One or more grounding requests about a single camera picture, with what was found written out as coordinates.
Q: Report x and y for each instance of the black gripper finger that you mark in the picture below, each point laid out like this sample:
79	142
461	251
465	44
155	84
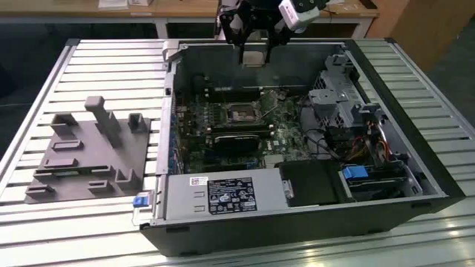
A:
280	36
234	27

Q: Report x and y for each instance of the silver CPU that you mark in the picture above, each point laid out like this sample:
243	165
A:
256	59

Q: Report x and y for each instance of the metal locking lever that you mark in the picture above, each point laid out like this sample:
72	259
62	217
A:
223	93
271	110

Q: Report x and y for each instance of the black RAM slot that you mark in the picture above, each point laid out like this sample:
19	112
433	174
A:
240	129
240	95
240	126
240	88

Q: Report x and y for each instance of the CPU socket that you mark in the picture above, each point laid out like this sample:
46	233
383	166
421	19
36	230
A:
240	114

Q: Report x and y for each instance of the coin cell battery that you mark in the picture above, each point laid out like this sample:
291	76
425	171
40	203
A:
282	95

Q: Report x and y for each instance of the white box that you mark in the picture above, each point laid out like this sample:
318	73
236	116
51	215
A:
140	2
111	4

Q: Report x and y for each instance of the metal drive cage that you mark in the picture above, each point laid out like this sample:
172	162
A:
334	111

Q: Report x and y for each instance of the green motherboard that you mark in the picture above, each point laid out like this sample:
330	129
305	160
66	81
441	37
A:
290	139

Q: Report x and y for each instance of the wooden cabinet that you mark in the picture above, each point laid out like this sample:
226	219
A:
427	33

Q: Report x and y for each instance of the black graphics card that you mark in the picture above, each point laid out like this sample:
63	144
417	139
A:
238	144

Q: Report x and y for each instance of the wooden desk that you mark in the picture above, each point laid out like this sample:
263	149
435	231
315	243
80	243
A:
74	12

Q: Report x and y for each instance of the silver heatsink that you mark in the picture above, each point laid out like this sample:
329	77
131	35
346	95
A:
274	161

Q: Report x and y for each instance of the blue disk carrier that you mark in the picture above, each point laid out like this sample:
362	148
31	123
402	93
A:
354	172

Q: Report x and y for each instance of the white barcode sticker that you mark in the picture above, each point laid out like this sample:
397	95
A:
198	180

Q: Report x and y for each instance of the black power supply label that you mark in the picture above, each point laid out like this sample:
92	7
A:
231	197

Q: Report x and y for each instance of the grey parts rack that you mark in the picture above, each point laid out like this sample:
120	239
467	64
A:
92	155

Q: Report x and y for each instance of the grey power supply unit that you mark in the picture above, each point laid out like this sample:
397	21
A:
186	200

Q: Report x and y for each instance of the blue case latch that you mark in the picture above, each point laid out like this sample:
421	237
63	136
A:
138	201

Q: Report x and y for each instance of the black PC case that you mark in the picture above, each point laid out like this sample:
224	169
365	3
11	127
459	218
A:
259	236

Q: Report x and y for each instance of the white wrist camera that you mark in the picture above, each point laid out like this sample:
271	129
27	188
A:
297	16

